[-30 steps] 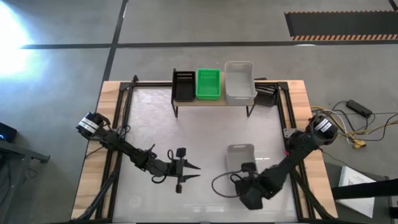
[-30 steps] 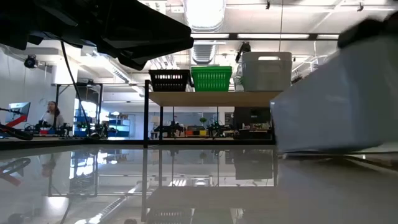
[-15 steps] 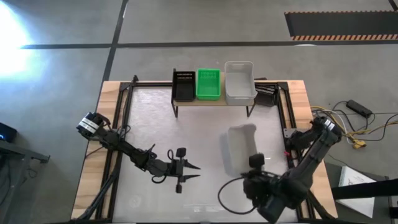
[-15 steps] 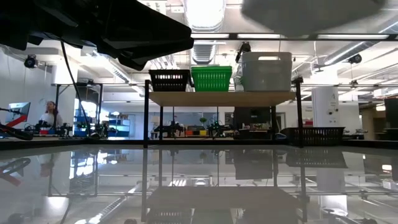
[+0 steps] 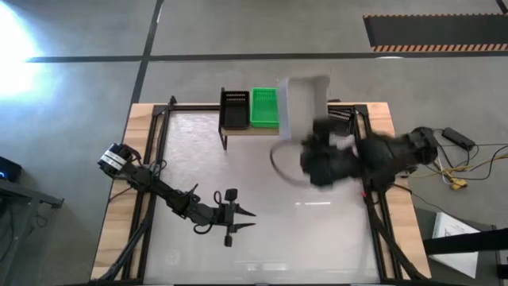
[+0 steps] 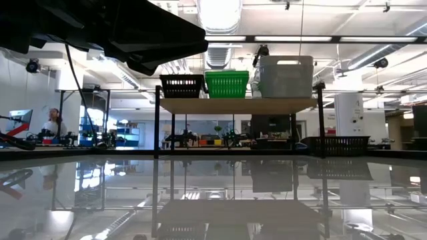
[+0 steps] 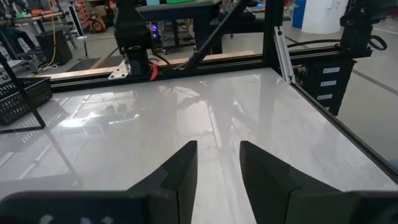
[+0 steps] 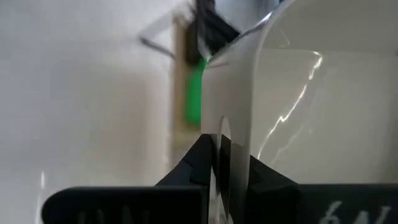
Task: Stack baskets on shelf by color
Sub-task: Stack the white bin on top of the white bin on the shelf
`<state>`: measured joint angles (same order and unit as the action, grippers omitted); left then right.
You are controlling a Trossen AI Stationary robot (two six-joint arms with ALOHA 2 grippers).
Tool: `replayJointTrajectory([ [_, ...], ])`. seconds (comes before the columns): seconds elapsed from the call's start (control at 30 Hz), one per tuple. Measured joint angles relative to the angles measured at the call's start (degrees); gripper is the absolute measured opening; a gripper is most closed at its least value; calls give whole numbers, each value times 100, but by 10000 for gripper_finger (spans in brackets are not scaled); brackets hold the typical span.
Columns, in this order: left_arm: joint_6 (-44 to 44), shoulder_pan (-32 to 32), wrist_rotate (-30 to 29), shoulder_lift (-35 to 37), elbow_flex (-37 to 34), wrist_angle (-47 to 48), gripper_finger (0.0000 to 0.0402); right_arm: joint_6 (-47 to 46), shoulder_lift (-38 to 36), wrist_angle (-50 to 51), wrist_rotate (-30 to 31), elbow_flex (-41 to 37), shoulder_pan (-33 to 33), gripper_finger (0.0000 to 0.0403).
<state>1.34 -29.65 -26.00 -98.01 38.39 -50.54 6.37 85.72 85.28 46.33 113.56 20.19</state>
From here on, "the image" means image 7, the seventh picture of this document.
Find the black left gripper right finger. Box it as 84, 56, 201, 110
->
239, 141, 398, 224

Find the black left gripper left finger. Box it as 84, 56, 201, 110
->
0, 140, 198, 224

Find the black labelled control box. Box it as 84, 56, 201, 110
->
297, 57, 358, 116

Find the silver aluminium bar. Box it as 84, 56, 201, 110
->
273, 26, 297, 85

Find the long wooden plank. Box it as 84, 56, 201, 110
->
29, 50, 256, 81

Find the black floor mat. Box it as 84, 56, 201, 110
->
67, 55, 125, 73

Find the black plastic slotted basket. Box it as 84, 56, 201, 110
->
0, 77, 53, 126

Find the purple-lit computer case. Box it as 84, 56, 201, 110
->
150, 22, 163, 40

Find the black cabinet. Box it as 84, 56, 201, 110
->
35, 29, 74, 67

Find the orange black wheel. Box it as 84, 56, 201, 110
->
89, 17, 107, 34

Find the blue panel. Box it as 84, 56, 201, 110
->
291, 0, 307, 29

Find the white round pillar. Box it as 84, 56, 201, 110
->
300, 0, 349, 35

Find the dark background table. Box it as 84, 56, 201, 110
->
136, 0, 223, 55

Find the white-framed panel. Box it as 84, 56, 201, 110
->
67, 4, 85, 39

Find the white metal bracket plate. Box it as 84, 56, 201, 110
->
108, 60, 130, 80

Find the black cable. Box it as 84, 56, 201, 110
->
286, 39, 343, 49

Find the yellow cable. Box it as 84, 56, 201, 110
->
45, 0, 58, 71

